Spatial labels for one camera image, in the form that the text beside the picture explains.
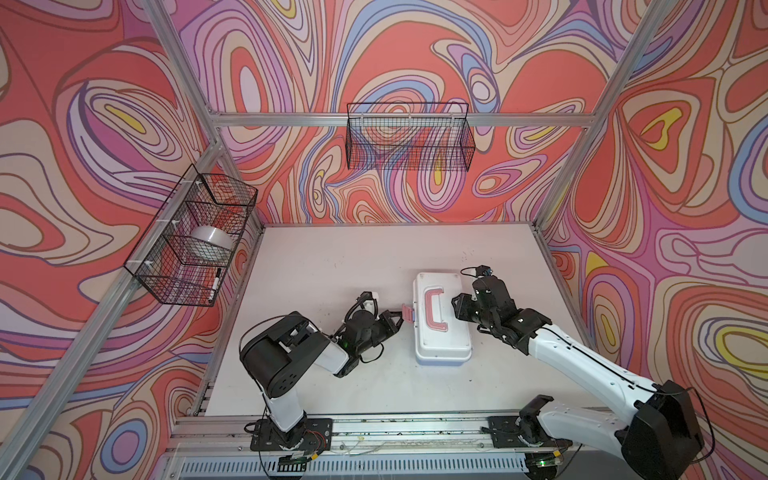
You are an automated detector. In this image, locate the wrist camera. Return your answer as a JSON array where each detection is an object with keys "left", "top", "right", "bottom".
[
  {"left": 361, "top": 291, "right": 379, "bottom": 317},
  {"left": 476, "top": 265, "right": 493, "bottom": 277}
]

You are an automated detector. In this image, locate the grey duct tape roll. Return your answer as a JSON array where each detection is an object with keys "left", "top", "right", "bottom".
[{"left": 190, "top": 225, "right": 234, "bottom": 250}]

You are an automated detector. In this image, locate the black wire basket back wall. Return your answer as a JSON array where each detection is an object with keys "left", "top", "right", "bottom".
[{"left": 345, "top": 101, "right": 476, "bottom": 172}]

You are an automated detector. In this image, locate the black wire basket wall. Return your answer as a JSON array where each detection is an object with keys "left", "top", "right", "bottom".
[
  {"left": 124, "top": 166, "right": 258, "bottom": 307},
  {"left": 345, "top": 101, "right": 476, "bottom": 172}
]

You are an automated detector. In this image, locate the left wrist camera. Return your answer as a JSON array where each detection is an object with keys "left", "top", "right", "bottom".
[{"left": 361, "top": 291, "right": 379, "bottom": 317}]

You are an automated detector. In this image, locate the white blue plastic tool box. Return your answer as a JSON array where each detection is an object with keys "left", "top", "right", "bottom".
[{"left": 412, "top": 272, "right": 473, "bottom": 366}]

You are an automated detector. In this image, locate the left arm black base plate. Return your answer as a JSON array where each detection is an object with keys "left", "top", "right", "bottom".
[{"left": 244, "top": 417, "right": 333, "bottom": 454}]

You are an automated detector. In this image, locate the black marker pen in basket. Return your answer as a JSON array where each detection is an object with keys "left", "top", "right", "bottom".
[{"left": 208, "top": 268, "right": 222, "bottom": 304}]

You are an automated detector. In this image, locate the aluminium mounting rail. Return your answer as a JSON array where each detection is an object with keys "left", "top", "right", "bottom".
[{"left": 167, "top": 410, "right": 655, "bottom": 457}]

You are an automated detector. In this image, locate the black wire basket left wall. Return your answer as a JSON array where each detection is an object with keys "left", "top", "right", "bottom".
[{"left": 124, "top": 166, "right": 258, "bottom": 307}]

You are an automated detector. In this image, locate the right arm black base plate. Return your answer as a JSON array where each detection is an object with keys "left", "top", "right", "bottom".
[{"left": 480, "top": 415, "right": 573, "bottom": 451}]

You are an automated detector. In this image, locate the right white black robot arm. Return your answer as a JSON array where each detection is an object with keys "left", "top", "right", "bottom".
[{"left": 451, "top": 265, "right": 716, "bottom": 479}]

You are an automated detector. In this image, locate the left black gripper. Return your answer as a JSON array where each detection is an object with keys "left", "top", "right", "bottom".
[{"left": 353, "top": 313, "right": 408, "bottom": 360}]

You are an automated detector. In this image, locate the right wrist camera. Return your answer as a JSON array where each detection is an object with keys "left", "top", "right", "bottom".
[{"left": 476, "top": 265, "right": 493, "bottom": 277}]

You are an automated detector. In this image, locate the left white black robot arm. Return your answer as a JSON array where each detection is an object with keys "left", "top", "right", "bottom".
[{"left": 238, "top": 291, "right": 410, "bottom": 456}]

